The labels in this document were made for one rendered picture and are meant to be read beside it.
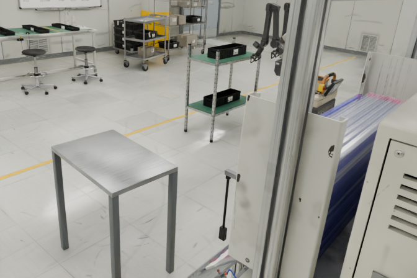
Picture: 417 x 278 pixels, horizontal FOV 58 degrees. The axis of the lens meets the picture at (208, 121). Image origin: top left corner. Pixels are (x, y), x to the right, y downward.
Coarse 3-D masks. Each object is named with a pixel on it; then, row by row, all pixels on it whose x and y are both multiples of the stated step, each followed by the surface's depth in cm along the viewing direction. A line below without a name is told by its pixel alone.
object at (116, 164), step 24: (72, 144) 240; (96, 144) 243; (120, 144) 245; (96, 168) 214; (120, 168) 216; (144, 168) 218; (168, 168) 219; (120, 192) 196; (168, 192) 229; (168, 216) 235; (168, 240) 241; (120, 264) 213; (168, 264) 248
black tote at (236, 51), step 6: (210, 48) 433; (216, 48) 448; (222, 48) 458; (228, 48) 439; (234, 48) 449; (240, 48) 459; (210, 54) 435; (222, 54) 433; (228, 54) 443; (234, 54) 452; (240, 54) 463
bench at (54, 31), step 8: (16, 32) 584; (24, 32) 589; (32, 32) 594; (56, 32) 608; (64, 32) 614; (72, 32) 625; (80, 32) 636; (88, 32) 648; (0, 40) 546; (8, 40) 554; (16, 40) 563; (72, 40) 707; (48, 72) 616; (0, 80) 561
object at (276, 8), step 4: (272, 4) 376; (276, 4) 380; (272, 8) 377; (276, 8) 375; (276, 12) 377; (276, 16) 378; (276, 20) 380; (276, 24) 381; (276, 28) 382; (276, 32) 383; (272, 36) 386; (276, 36) 383; (272, 40) 384; (272, 44) 385; (276, 44) 383
